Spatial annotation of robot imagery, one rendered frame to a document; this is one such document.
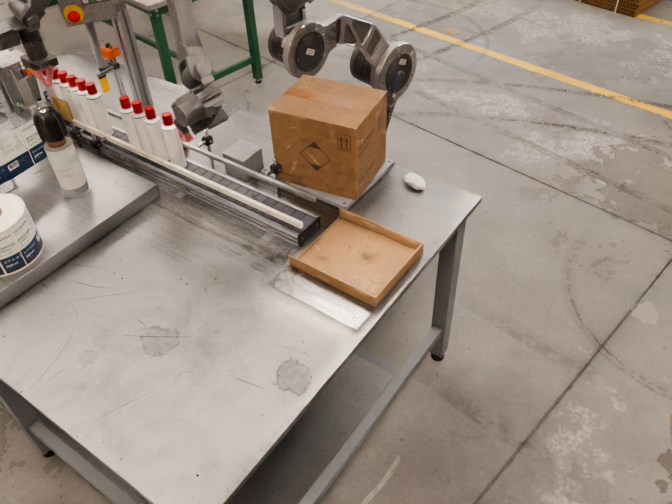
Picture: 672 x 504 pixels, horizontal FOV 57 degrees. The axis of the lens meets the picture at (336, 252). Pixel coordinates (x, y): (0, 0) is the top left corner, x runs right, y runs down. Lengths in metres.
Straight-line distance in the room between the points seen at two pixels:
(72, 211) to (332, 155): 0.84
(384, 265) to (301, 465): 0.73
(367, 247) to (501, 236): 1.44
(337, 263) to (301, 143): 0.41
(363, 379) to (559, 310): 1.04
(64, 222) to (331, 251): 0.84
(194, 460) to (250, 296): 0.50
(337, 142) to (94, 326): 0.87
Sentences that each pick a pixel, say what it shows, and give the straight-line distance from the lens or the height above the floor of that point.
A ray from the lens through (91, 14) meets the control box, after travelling 2.27.
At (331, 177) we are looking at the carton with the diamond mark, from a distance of 1.98.
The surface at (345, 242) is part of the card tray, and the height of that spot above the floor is 0.83.
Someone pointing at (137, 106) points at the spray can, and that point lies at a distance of 2.18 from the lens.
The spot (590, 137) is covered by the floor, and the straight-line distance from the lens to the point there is 4.05.
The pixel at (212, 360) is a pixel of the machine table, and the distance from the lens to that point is 1.62.
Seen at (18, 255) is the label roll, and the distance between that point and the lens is 1.95.
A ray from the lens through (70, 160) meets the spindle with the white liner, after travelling 2.10.
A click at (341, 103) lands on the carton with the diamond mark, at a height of 1.12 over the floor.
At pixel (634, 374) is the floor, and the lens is 2.79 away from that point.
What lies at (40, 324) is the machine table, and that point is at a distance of 1.87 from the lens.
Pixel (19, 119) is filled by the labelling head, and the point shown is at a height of 0.93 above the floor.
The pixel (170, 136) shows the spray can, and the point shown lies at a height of 1.02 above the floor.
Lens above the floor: 2.10
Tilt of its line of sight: 43 degrees down
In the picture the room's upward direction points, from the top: 3 degrees counter-clockwise
